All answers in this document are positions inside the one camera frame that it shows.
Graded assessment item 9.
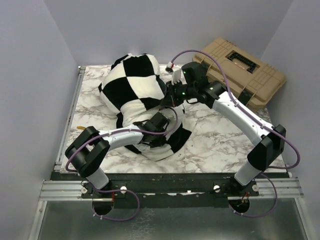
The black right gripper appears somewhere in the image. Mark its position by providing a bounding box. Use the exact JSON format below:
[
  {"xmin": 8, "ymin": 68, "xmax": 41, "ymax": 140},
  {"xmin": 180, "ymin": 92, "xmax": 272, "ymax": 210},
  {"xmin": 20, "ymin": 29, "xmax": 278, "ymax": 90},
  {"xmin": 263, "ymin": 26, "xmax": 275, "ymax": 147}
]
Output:
[{"xmin": 161, "ymin": 79, "xmax": 197, "ymax": 108}]

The black and white checkered pillowcase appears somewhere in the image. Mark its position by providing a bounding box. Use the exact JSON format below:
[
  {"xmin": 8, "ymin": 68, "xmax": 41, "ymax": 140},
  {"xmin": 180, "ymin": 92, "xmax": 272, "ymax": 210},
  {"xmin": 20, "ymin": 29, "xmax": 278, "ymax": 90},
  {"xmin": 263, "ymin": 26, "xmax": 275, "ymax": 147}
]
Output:
[{"xmin": 98, "ymin": 53, "xmax": 195, "ymax": 161}]

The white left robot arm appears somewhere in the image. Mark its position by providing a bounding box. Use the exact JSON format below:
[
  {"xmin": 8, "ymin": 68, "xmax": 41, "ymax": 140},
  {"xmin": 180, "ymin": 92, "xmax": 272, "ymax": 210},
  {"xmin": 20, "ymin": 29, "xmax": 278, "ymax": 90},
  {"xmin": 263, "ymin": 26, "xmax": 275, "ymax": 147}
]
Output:
[{"xmin": 65, "ymin": 123, "xmax": 169, "ymax": 198}]

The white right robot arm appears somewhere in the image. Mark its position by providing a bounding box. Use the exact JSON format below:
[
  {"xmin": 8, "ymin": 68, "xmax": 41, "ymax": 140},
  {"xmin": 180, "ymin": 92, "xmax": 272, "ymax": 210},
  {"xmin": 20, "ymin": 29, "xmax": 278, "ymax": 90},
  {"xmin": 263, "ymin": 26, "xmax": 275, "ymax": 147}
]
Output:
[{"xmin": 161, "ymin": 81, "xmax": 284, "ymax": 196}]

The tan plastic toolbox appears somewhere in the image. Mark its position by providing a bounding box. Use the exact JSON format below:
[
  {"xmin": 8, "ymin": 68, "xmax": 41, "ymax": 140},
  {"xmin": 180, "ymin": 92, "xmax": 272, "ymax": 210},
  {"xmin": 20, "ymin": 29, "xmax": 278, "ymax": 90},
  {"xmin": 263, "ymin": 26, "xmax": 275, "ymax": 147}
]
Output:
[{"xmin": 202, "ymin": 37, "xmax": 286, "ymax": 112}]

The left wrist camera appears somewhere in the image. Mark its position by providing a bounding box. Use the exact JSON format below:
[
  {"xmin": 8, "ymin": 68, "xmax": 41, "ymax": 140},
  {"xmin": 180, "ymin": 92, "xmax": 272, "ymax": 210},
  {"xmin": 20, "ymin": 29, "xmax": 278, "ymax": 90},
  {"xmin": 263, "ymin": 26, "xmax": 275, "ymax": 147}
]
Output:
[{"xmin": 144, "ymin": 112, "xmax": 170, "ymax": 133}]

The black front mounting rail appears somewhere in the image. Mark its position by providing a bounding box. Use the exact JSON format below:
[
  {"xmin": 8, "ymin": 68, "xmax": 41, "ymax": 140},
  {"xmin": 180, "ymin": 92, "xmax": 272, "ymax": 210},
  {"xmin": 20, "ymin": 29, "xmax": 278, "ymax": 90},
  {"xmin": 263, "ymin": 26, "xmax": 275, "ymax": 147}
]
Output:
[{"xmin": 49, "ymin": 170, "xmax": 268, "ymax": 210}]

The aluminium left side rail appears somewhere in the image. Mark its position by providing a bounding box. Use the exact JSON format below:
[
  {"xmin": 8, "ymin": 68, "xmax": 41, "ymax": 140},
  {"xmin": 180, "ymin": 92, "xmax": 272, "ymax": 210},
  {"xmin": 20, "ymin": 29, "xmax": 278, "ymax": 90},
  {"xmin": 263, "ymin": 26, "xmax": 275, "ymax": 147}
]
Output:
[{"xmin": 53, "ymin": 66, "xmax": 86, "ymax": 172}]

